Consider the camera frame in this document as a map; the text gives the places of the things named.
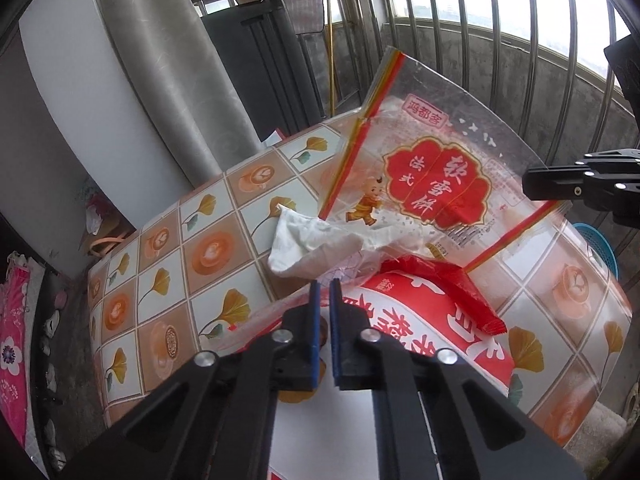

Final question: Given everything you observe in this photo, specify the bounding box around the metal balcony railing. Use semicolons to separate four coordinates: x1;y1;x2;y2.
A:
180;0;640;286

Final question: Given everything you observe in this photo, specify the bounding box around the blue plastic basket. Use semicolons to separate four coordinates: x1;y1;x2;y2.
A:
571;222;620;283

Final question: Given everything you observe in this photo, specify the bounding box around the grey curtain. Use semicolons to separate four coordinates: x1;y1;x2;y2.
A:
95;0;251;191

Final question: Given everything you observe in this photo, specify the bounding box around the table with patterned tablecloth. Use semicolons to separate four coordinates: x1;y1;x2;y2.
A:
87;110;633;448

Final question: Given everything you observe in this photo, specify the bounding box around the white tissue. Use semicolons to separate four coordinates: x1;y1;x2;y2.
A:
267;204;401;278

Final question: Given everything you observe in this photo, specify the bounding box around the yellow broom stick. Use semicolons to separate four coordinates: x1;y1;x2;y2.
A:
325;25;337;116

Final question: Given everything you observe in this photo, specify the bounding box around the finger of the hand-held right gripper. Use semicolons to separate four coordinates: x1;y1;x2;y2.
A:
585;147;640;166
522;162;640;222

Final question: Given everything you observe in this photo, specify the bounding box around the red snack wrapper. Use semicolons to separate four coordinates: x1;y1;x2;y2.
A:
382;255;508;336

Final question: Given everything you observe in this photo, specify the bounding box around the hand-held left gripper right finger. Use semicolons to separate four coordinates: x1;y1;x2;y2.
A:
329;277;588;480

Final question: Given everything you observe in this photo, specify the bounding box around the grey checked hanging cloth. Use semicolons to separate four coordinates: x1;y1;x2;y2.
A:
285;0;327;36

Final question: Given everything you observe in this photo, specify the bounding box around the clear bag with red label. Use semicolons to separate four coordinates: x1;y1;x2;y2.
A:
315;46;576;271

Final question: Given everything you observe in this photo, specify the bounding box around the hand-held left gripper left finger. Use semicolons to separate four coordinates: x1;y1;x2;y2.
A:
60;280;323;480

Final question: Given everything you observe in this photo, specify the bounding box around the pink flowered blanket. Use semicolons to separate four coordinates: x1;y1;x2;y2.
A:
0;252;46;448

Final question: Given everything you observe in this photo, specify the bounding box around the row of shoes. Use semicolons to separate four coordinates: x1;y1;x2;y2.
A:
42;287;68;471

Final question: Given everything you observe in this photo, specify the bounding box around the red white snack bag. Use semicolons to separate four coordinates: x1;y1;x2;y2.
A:
220;267;516;480

